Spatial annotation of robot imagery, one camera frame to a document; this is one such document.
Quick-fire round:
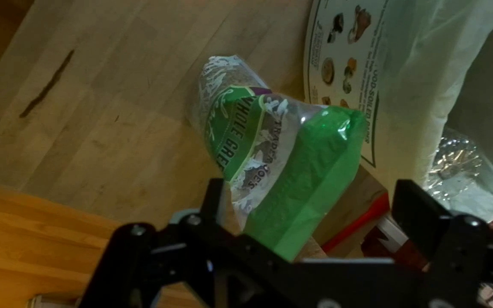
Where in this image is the green food pack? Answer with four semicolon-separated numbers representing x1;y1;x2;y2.
190;53;372;264

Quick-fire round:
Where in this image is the clear plastic water bottle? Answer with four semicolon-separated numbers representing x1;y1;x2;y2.
423;127;493;228

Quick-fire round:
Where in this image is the translucent plastic bin liner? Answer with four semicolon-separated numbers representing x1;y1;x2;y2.
372;0;493;195

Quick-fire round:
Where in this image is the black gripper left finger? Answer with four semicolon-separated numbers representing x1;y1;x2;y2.
81;178;300;308

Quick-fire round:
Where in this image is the white bin with picture label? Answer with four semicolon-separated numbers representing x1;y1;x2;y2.
302;0;432;173

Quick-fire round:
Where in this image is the red floor object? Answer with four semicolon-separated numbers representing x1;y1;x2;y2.
317;190;397;258

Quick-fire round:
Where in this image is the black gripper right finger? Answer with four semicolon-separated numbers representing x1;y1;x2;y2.
396;180;493;308

